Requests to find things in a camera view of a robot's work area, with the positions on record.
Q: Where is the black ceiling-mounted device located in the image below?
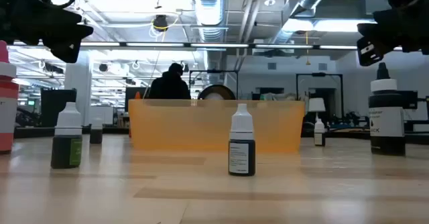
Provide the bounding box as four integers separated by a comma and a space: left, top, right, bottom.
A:
152, 14, 169, 33

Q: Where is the translucent orange plastic tray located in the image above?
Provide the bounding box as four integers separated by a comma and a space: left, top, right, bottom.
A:
128, 99, 306, 154

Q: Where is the LED light bar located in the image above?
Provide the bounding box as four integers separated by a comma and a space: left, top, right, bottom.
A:
6, 41, 403, 51

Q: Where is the pink-capped food coloring bottle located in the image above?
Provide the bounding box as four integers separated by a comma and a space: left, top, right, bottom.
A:
0, 40, 20, 155

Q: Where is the white table lamp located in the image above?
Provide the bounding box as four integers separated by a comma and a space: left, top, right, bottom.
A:
308, 97, 326, 119

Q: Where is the black monitor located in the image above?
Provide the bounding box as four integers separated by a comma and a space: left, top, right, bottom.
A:
124, 86, 151, 113
40, 88, 78, 128

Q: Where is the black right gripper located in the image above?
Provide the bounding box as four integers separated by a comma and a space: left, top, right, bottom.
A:
357, 0, 429, 67

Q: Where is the person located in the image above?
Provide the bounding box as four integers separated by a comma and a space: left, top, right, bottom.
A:
147, 62, 192, 101

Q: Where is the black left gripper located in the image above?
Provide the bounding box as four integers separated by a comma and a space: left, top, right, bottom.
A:
0, 0, 95, 64

